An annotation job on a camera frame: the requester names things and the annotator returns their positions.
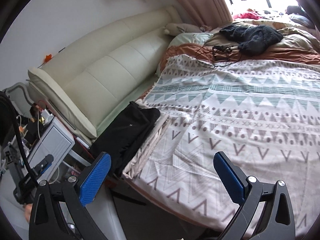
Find beige plush toy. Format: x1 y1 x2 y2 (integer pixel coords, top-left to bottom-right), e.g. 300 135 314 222
163 23 202 36

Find light green pillow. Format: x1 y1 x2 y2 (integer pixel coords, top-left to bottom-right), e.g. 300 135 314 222
169 33 214 47

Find red garment by window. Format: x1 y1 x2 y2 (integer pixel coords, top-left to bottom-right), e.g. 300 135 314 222
233 9 262 20

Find black large shirt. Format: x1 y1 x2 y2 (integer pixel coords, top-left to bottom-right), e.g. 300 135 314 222
89 101 161 177

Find dark navy knitted sweater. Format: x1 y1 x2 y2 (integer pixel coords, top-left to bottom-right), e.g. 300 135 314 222
219 24 283 56

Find white nightstand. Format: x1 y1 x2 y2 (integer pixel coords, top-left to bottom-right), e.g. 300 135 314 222
0 82 93 230

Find tangled black cable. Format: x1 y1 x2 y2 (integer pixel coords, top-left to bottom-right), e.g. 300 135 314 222
195 44 243 68

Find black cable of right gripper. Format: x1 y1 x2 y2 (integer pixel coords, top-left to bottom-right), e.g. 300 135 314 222
0 90 41 188

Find patterned white geometric bedspread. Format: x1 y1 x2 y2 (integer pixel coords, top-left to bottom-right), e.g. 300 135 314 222
127 55 319 237

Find grey white bedside box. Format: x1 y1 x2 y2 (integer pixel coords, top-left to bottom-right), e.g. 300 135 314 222
28 118 75 181

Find cream padded headboard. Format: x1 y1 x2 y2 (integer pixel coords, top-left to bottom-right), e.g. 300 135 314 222
28 6 181 141

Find orange brown duvet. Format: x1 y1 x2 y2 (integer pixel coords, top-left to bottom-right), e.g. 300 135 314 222
159 26 320 72

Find dark clothes pile on sill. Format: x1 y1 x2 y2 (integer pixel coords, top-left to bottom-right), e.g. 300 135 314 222
286 5 315 29

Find pink curtain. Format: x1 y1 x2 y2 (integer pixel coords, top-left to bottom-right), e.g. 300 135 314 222
176 0 233 28

